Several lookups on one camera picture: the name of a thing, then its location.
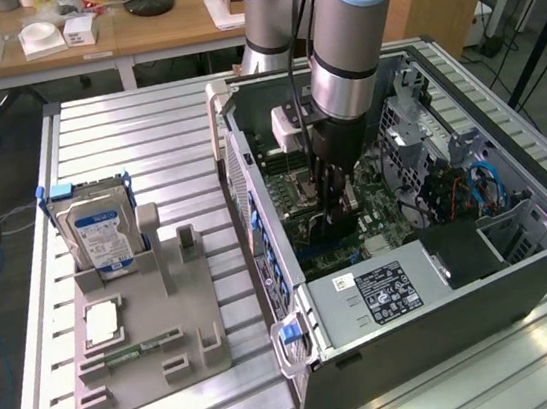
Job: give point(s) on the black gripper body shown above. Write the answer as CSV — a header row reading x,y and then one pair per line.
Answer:
x,y
341,145

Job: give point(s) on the graphics card with silver bracket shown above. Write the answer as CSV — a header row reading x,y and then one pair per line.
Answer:
x,y
317,231

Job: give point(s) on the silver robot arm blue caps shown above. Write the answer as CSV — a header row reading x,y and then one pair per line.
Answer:
x,y
346,28

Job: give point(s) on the CPU socket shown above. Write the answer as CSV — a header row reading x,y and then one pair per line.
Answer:
x,y
304,188

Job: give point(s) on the green motherboard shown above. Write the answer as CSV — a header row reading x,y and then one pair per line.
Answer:
x,y
380,210

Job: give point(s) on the silver perforated drive cage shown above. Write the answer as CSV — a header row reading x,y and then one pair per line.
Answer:
x,y
408,136

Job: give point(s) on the grey power supply unit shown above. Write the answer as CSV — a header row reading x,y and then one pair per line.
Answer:
x,y
338,312

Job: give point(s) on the black open PC case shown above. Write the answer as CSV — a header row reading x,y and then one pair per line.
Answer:
x,y
422,341

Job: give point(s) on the silver disk bay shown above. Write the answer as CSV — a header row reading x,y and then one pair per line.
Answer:
x,y
514,233

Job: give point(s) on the white paper sheet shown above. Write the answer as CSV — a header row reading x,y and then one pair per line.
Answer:
x,y
221,15

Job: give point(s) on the hard disk in blue caddy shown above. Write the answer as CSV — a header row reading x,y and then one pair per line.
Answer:
x,y
99,237

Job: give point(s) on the grey parts rack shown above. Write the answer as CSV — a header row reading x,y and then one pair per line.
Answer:
x,y
150,382

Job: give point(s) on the silver CPU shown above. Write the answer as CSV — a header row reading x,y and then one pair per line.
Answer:
x,y
101,324

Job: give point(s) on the red white packet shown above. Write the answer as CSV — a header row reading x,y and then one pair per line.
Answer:
x,y
93,5

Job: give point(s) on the small white labelled box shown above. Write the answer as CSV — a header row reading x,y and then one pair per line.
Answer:
x,y
78,32

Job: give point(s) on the white square dish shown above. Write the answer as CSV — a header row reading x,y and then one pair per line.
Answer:
x,y
41,39

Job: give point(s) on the black office chair base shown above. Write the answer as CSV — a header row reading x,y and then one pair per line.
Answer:
x,y
9,108

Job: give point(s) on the grey cup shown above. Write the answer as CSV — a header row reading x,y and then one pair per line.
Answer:
x,y
5,3

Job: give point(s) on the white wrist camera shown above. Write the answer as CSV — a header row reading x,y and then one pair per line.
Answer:
x,y
286,129

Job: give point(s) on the wooden desk white frame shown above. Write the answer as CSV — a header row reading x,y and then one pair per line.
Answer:
x,y
8,69

